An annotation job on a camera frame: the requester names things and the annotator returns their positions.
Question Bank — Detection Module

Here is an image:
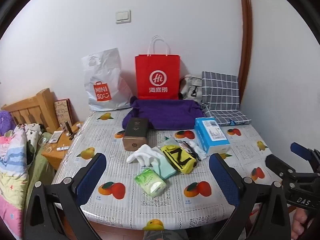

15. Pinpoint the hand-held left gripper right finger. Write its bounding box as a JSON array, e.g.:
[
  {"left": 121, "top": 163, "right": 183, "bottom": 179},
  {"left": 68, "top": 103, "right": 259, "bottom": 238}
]
[{"left": 209, "top": 153, "right": 292, "bottom": 240}]

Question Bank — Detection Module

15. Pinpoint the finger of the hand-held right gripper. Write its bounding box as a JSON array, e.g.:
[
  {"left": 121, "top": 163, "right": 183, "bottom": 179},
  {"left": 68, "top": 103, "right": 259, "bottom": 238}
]
[
  {"left": 265, "top": 154, "right": 300, "bottom": 180},
  {"left": 290, "top": 142, "right": 320, "bottom": 173}
]

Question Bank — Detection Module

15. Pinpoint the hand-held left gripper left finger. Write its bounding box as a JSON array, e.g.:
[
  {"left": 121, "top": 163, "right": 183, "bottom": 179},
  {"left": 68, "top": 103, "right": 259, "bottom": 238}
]
[{"left": 24, "top": 152, "right": 107, "bottom": 240}]

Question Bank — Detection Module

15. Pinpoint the clear plastic bag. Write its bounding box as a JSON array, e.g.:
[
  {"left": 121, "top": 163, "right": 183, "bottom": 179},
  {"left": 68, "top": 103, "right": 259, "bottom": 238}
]
[{"left": 189, "top": 141, "right": 208, "bottom": 160}]

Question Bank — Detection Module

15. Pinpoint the white glove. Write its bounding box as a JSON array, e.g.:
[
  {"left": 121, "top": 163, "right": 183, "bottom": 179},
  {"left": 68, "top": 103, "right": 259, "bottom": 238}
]
[{"left": 127, "top": 144, "right": 164, "bottom": 167}]

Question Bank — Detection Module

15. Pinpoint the green tissue pack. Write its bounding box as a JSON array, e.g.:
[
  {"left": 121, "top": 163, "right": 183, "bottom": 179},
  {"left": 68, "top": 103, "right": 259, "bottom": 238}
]
[{"left": 134, "top": 168, "right": 167, "bottom": 197}]

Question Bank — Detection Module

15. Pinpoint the light teal cloth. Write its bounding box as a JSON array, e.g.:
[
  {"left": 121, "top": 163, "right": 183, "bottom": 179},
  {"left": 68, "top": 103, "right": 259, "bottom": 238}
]
[{"left": 150, "top": 156, "right": 177, "bottom": 180}]

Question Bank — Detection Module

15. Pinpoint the person's right hand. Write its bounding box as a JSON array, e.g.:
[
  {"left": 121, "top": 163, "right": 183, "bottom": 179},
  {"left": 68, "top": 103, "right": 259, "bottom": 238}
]
[{"left": 291, "top": 207, "right": 315, "bottom": 240}]

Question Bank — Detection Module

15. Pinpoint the wooden nightstand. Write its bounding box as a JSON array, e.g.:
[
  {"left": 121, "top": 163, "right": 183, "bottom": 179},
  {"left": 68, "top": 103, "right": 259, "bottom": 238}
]
[{"left": 41, "top": 121, "right": 84, "bottom": 170}]

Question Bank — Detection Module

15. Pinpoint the blue and white box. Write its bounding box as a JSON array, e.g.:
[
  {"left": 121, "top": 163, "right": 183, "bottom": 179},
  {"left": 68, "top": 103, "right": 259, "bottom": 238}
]
[{"left": 194, "top": 117, "right": 231, "bottom": 154}]

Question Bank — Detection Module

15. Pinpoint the green bedsheet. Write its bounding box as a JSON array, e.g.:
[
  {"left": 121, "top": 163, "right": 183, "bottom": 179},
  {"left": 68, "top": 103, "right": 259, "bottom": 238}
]
[{"left": 26, "top": 140, "right": 57, "bottom": 198}]

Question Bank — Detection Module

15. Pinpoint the white flat packet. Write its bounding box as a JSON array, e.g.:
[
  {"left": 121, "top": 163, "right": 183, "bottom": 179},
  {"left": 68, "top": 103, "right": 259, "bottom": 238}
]
[{"left": 49, "top": 131, "right": 63, "bottom": 144}]

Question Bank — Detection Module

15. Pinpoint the clear glass jar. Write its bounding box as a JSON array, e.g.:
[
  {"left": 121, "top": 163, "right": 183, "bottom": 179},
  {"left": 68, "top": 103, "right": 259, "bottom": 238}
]
[{"left": 38, "top": 135, "right": 53, "bottom": 153}]

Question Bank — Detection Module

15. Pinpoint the dark box with gold base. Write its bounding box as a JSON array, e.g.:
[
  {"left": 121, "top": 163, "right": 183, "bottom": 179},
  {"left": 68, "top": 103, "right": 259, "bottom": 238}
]
[{"left": 122, "top": 117, "right": 150, "bottom": 151}]

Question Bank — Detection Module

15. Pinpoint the patterned book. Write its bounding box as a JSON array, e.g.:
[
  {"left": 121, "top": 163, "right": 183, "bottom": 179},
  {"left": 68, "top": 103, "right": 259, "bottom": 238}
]
[{"left": 54, "top": 98, "right": 73, "bottom": 128}]

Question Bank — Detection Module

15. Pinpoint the fruit printed tablecloth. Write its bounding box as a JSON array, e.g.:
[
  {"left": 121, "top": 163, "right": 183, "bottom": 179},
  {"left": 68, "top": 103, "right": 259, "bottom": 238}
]
[{"left": 51, "top": 110, "right": 292, "bottom": 230}]

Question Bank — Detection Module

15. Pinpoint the black and white floral cloth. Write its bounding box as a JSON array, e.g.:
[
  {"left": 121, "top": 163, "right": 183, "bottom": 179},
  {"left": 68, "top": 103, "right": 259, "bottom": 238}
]
[{"left": 24, "top": 123, "right": 45, "bottom": 145}]

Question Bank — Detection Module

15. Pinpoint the pastel striped quilt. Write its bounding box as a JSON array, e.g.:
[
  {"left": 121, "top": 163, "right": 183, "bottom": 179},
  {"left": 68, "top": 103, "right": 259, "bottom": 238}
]
[{"left": 0, "top": 124, "right": 45, "bottom": 240}]

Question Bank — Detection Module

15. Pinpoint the grey plaid folded cushion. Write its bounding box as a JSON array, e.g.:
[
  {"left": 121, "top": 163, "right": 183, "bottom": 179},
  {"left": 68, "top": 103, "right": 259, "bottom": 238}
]
[{"left": 201, "top": 71, "right": 252, "bottom": 127}]

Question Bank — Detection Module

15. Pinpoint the purple towel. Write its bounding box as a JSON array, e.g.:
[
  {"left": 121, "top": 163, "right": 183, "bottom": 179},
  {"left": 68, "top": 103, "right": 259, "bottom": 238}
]
[{"left": 122, "top": 99, "right": 207, "bottom": 130}]

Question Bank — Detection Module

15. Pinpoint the beige backpack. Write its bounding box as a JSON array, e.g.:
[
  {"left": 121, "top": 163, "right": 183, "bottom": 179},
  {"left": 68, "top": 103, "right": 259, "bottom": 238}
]
[{"left": 179, "top": 74, "right": 203, "bottom": 100}]

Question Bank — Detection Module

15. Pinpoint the purple plush toy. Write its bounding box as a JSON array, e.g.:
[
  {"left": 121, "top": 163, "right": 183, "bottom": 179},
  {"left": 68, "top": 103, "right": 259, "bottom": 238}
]
[{"left": 0, "top": 110, "right": 17, "bottom": 137}]

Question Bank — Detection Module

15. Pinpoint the white plastic shopping bag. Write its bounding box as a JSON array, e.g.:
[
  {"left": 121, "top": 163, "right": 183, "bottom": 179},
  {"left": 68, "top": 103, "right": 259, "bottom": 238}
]
[{"left": 81, "top": 48, "right": 133, "bottom": 112}]

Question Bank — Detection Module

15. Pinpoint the red paper bag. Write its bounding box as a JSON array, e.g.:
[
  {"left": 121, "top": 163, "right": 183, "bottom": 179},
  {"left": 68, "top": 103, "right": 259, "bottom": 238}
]
[{"left": 135, "top": 35, "right": 181, "bottom": 100}]

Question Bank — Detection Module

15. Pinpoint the brown wooden door frame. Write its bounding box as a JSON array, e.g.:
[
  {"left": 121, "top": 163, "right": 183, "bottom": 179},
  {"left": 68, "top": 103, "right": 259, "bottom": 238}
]
[{"left": 237, "top": 0, "right": 253, "bottom": 110}]

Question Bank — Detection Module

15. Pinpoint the white light switch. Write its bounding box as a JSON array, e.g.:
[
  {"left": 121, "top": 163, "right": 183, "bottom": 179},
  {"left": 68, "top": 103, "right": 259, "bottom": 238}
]
[{"left": 115, "top": 10, "right": 132, "bottom": 25}]

